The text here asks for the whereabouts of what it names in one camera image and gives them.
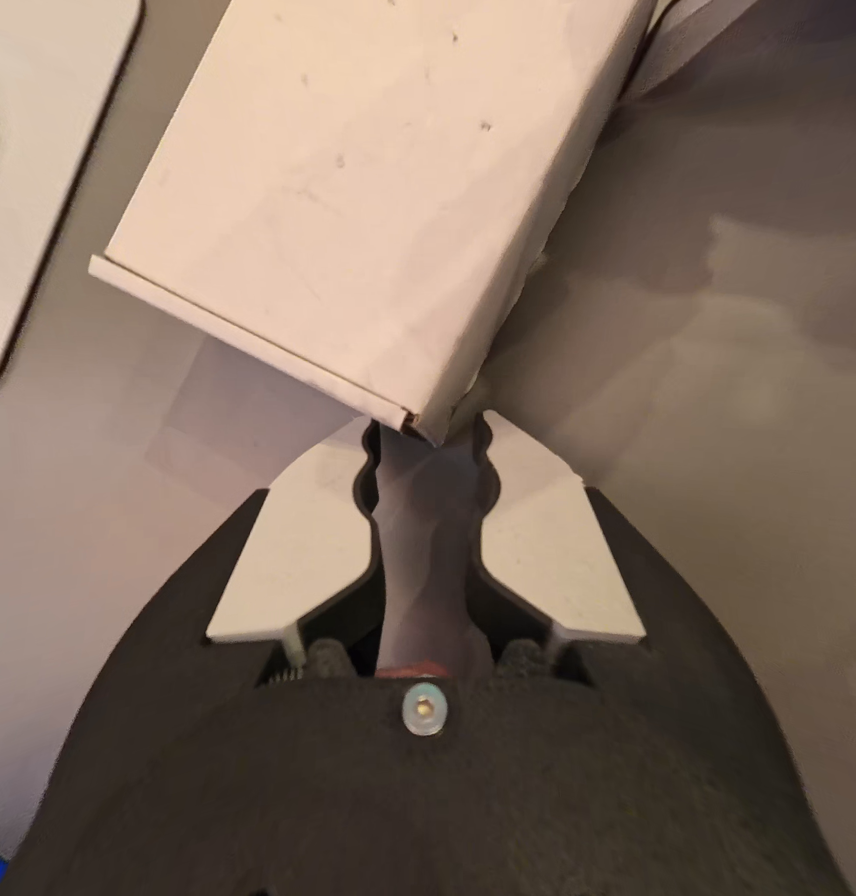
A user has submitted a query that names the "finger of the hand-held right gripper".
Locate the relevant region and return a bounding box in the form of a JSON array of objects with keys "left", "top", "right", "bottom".
[{"left": 624, "top": 0, "right": 759, "bottom": 102}]

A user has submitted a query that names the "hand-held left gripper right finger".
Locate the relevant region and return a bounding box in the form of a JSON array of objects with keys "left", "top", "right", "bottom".
[{"left": 468, "top": 410, "right": 647, "bottom": 667}]

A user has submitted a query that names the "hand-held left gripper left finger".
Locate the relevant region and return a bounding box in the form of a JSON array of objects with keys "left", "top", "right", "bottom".
[{"left": 205, "top": 419, "right": 388, "bottom": 667}]

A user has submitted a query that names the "white cardboard box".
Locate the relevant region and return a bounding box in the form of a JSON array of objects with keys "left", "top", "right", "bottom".
[{"left": 88, "top": 0, "right": 654, "bottom": 449}]

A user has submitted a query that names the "white rounded base plate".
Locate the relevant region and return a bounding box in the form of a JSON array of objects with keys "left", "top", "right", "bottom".
[{"left": 0, "top": 0, "right": 146, "bottom": 401}]

